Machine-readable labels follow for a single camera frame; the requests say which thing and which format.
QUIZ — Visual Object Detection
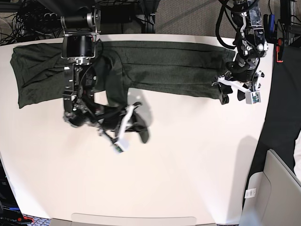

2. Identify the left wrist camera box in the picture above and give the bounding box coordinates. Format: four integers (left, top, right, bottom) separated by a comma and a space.
245, 91, 261, 105

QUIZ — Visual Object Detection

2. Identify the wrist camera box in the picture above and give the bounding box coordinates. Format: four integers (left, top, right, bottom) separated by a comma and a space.
113, 139, 129, 153
245, 91, 261, 105

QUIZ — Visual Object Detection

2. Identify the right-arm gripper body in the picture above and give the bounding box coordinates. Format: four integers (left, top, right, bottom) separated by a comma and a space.
95, 102, 141, 141

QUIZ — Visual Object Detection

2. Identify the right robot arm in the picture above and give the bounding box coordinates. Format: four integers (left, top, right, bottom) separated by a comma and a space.
61, 0, 149, 147

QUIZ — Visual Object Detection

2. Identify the green long-sleeve shirt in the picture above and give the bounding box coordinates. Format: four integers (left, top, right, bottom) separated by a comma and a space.
10, 41, 236, 108

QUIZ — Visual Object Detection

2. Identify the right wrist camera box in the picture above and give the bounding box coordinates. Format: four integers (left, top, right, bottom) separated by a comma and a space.
113, 139, 129, 153

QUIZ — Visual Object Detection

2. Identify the beige plastic bin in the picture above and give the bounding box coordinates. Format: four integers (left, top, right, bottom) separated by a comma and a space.
239, 150, 301, 226

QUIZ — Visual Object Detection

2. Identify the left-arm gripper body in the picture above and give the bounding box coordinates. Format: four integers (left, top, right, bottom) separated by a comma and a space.
212, 63, 265, 93

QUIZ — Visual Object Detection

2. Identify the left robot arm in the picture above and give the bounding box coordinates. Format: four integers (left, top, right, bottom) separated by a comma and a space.
212, 0, 268, 105

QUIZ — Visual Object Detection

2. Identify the red clamp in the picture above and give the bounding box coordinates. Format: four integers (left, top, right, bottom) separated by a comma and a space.
276, 38, 285, 63

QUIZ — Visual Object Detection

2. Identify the black box with text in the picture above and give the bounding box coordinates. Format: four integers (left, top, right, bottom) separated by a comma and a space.
0, 163, 22, 226

